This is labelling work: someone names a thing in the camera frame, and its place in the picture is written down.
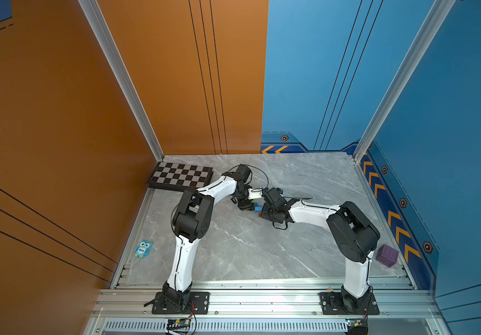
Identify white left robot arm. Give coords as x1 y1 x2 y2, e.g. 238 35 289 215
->
162 173 251 312

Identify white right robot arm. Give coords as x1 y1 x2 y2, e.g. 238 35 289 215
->
261 199 380 315

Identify black white checkerboard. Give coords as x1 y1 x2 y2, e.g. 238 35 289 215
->
148 161 213 192

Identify blue owl toy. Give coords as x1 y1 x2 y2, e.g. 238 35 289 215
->
134 240 153 258

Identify purple cube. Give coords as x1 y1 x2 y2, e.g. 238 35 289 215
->
375 244 399 268

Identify right circuit board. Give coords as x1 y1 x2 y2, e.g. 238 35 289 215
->
346 319 369 335

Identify circuit board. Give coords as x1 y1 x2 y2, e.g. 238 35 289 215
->
346 319 369 335
165 318 192 334

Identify left circuit board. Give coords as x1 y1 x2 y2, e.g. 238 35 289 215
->
165 318 192 334

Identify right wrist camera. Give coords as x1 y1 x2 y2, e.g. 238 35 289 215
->
262 188 286 208

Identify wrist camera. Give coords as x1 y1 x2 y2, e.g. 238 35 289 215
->
230 164 263 200
262 188 286 208

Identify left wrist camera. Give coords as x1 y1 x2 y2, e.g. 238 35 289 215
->
230 164 263 200

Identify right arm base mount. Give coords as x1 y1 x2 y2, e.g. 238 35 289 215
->
319 291 380 316

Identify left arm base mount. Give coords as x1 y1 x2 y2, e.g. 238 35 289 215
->
151 292 210 315

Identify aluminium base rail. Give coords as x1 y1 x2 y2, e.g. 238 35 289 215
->
84 276 450 334

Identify aluminium corner post left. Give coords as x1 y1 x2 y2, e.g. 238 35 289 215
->
78 0 164 162

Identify aluminium corner post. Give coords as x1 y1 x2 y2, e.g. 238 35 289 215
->
353 0 455 163
78 0 164 162

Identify aluminium corner post right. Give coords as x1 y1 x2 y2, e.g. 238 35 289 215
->
353 0 455 163

